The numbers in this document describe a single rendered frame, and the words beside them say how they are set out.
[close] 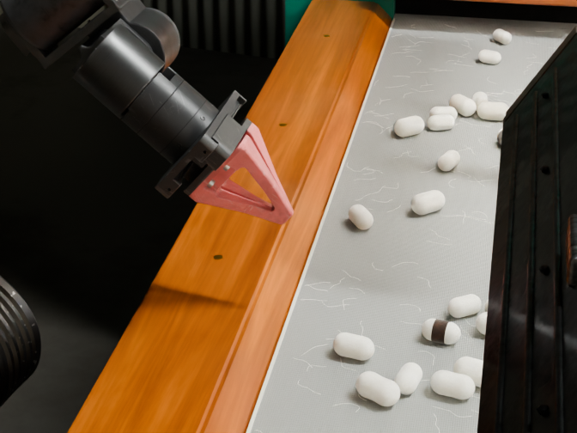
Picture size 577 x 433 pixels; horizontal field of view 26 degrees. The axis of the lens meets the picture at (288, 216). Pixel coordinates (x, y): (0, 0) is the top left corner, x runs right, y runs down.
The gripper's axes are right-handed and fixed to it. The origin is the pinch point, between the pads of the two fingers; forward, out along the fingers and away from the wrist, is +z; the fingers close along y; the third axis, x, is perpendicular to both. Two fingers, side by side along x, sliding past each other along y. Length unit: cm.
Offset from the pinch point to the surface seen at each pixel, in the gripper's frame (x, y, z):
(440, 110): 2, 49, 13
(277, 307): 8.5, 2.3, 6.2
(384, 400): 1.2, -9.8, 14.4
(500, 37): -1, 78, 17
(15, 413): 107, 79, 6
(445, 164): 0.8, 34.5, 14.6
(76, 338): 106, 104, 8
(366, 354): 2.7, -3.7, 12.6
